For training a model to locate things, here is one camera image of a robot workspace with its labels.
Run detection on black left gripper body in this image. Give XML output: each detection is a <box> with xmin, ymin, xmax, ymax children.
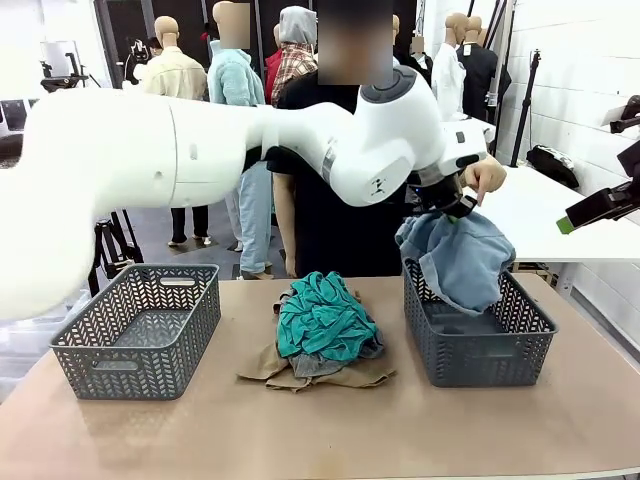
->
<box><xmin>417</xmin><ymin>171</ymin><xmax>466</xmax><ymax>215</ymax></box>

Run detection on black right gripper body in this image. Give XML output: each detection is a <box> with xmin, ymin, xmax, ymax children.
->
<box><xmin>616</xmin><ymin>138</ymin><xmax>640</xmax><ymax>202</ymax></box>

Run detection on light blue denim shorts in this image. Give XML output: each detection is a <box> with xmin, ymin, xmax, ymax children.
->
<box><xmin>394</xmin><ymin>209</ymin><xmax>518</xmax><ymax>318</ymax></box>

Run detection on teal green top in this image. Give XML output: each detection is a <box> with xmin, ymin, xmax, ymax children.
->
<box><xmin>276</xmin><ymin>271</ymin><xmax>379</xmax><ymax>360</ymax></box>

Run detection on beige short-sleeved shirt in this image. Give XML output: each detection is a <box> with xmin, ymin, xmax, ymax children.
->
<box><xmin>237</xmin><ymin>287</ymin><xmax>398</xmax><ymax>394</ymax></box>

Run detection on grey melange top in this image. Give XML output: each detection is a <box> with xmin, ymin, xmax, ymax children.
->
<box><xmin>278</xmin><ymin>293</ymin><xmax>387</xmax><ymax>379</ymax></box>

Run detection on person's left hand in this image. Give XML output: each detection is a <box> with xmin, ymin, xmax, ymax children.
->
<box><xmin>462</xmin><ymin>154</ymin><xmax>508</xmax><ymax>208</ymax></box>

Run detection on white desk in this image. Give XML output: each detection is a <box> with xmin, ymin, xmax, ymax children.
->
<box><xmin>449</xmin><ymin>117</ymin><xmax>640</xmax><ymax>264</ymax></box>

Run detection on black crumpled garment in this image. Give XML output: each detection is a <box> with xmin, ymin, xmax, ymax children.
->
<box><xmin>525</xmin><ymin>144</ymin><xmax>582</xmax><ymax>191</ymax></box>

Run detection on person in black T-shirt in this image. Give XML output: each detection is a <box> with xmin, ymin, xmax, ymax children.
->
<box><xmin>267</xmin><ymin>0</ymin><xmax>441</xmax><ymax>279</ymax></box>

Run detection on mannequin in white shirt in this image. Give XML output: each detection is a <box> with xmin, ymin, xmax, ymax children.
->
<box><xmin>430</xmin><ymin>13</ymin><xmax>469</xmax><ymax>124</ymax></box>

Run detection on mannequin in black jacket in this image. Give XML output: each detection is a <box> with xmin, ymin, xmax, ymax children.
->
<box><xmin>457</xmin><ymin>15</ymin><xmax>513</xmax><ymax>124</ymax></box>

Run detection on grey plastic lattice basket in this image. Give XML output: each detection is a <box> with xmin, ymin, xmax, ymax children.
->
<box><xmin>49</xmin><ymin>263</ymin><xmax>222</xmax><ymax>401</ymax></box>
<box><xmin>402</xmin><ymin>256</ymin><xmax>559</xmax><ymax>389</ymax></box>

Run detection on mannequin in plaid hoodie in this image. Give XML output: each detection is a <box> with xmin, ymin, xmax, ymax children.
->
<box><xmin>272</xmin><ymin>5</ymin><xmax>320</xmax><ymax>109</ymax></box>

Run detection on mannequin in red top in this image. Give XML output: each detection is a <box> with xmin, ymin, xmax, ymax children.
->
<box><xmin>263</xmin><ymin>23</ymin><xmax>284</xmax><ymax>106</ymax></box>

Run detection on mannequin in light-blue fleece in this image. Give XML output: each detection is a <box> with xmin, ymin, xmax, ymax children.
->
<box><xmin>207</xmin><ymin>0</ymin><xmax>274</xmax><ymax>280</ymax></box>

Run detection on mannequin in cream shirt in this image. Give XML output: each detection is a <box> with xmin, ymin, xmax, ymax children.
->
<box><xmin>141</xmin><ymin>15</ymin><xmax>212</xmax><ymax>249</ymax></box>

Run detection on clear plastic storage box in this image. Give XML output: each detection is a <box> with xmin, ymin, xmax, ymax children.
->
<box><xmin>0</xmin><ymin>309</ymin><xmax>72</xmax><ymax>397</ymax></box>

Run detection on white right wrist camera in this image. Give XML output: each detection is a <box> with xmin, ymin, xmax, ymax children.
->
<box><xmin>601</xmin><ymin>94</ymin><xmax>640</xmax><ymax>135</ymax></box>

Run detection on black camera tripod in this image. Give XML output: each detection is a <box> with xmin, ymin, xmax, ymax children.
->
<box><xmin>40</xmin><ymin>52</ymin><xmax>144</xmax><ymax>297</ymax></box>

